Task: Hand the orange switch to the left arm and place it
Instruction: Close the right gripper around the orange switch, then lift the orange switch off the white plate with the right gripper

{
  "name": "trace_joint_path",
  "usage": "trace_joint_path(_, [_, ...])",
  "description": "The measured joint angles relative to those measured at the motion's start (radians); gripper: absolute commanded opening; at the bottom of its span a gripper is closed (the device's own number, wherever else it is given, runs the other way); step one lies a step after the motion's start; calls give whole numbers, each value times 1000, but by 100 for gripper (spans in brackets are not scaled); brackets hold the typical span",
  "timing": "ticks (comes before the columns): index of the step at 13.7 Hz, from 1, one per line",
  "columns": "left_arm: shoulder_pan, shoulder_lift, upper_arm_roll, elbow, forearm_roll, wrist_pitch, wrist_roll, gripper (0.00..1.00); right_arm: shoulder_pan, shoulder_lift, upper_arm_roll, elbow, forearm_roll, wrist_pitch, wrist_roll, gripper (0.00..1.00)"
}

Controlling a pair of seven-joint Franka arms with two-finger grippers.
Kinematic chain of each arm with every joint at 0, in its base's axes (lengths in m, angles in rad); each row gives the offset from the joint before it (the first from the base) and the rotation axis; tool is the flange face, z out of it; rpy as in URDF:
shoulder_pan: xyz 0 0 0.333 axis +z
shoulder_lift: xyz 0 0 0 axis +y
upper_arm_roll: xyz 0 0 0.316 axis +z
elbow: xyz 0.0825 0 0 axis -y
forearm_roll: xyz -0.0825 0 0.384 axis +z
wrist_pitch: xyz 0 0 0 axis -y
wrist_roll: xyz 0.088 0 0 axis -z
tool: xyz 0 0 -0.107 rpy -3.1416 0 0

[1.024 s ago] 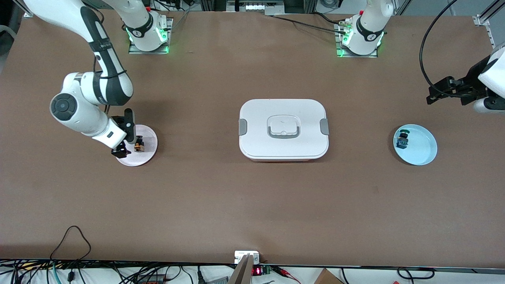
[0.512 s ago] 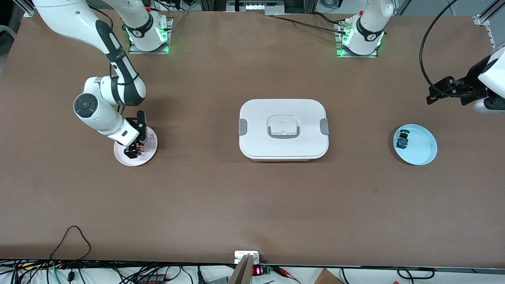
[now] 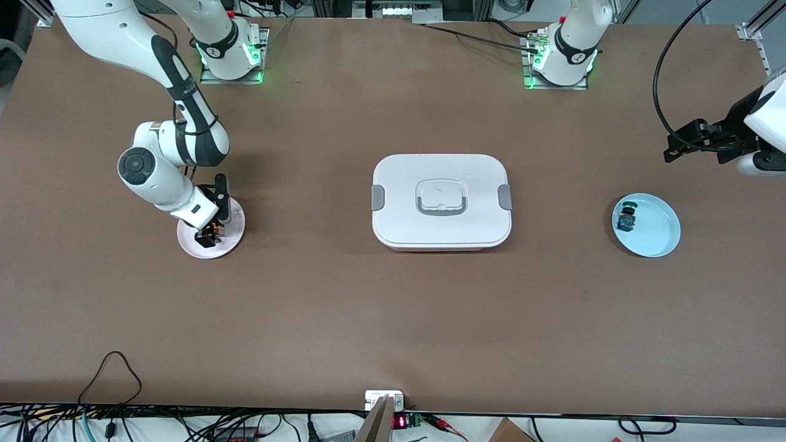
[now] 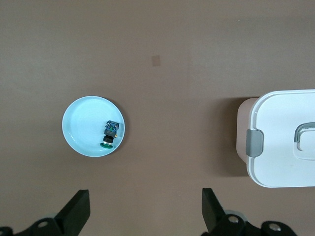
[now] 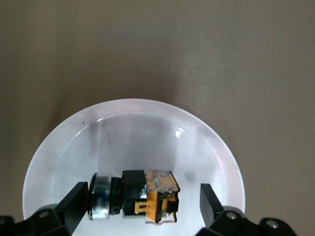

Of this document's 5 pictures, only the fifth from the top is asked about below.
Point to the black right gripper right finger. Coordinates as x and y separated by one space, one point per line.
209 206

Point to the pink round plate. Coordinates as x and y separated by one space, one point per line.
123 142

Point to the orange black push-button switch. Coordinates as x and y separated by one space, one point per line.
147 196

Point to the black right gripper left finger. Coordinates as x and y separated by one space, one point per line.
71 204

